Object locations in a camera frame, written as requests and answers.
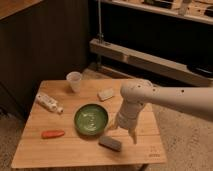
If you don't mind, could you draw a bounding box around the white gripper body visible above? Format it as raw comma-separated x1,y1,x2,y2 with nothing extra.
116,101,145,130

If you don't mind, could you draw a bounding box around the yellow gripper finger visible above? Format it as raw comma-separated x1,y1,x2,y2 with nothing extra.
109,123,118,130
128,129,137,144

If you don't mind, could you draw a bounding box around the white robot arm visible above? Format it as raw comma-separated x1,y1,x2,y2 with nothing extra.
109,80,213,144

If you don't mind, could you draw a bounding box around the green ceramic bowl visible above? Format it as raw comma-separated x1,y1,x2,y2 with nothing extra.
74,104,109,136

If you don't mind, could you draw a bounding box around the translucent plastic cup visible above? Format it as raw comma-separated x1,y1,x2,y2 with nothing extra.
66,71,82,93

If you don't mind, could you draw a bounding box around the white rectangular sponge block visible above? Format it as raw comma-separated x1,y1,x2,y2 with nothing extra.
98,88,114,101

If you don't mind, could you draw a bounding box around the wooden folding table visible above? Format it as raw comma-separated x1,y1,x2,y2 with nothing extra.
11,79,166,169

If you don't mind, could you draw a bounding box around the orange plastic carrot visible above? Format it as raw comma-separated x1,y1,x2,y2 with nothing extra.
41,130,65,139

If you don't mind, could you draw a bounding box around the white squeeze bottle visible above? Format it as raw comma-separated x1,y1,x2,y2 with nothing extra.
36,93,63,114

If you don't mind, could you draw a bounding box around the metal shelf rack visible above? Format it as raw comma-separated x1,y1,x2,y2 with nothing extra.
89,0,213,88

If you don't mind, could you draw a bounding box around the dark wooden cabinet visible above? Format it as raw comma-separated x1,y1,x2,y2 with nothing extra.
0,0,89,119

